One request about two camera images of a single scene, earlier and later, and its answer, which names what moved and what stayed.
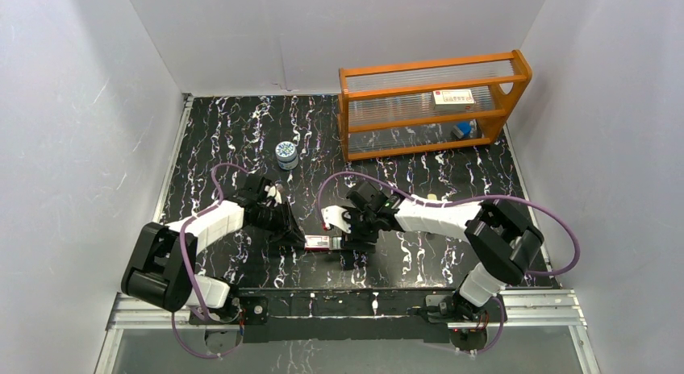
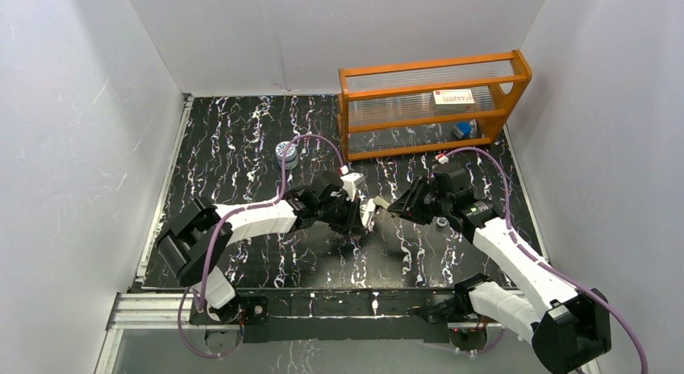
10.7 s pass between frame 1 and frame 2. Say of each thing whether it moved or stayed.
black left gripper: moved
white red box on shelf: stayed
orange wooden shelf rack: stayed
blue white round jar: stayed
